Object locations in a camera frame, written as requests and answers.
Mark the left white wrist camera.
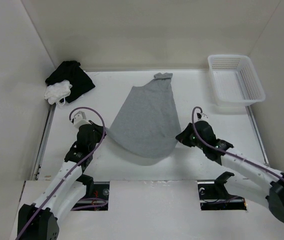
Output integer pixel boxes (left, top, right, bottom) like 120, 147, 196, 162
71, 111, 89, 129

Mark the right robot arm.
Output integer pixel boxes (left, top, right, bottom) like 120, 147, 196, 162
175, 120, 284, 223

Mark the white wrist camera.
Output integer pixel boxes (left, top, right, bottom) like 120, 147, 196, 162
196, 112, 208, 121
71, 111, 89, 129

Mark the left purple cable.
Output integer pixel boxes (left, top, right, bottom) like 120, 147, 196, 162
15, 106, 107, 240

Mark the grey tank top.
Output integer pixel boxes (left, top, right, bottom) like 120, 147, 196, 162
107, 72, 181, 159

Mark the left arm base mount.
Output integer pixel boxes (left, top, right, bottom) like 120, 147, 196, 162
71, 182, 110, 211

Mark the white plastic basket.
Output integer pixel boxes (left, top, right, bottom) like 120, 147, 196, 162
207, 54, 265, 107

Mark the left aluminium table rail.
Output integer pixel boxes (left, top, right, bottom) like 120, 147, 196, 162
30, 104, 56, 181

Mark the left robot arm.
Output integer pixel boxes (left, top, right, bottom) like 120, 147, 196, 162
16, 121, 106, 240

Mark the black folded tank top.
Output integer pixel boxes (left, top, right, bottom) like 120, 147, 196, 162
45, 60, 95, 104

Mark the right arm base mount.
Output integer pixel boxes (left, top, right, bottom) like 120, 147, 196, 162
197, 171, 247, 211

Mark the white folded tank top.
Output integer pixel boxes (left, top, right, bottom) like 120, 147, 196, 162
44, 80, 72, 106

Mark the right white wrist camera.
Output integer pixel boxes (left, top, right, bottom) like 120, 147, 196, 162
196, 112, 208, 121

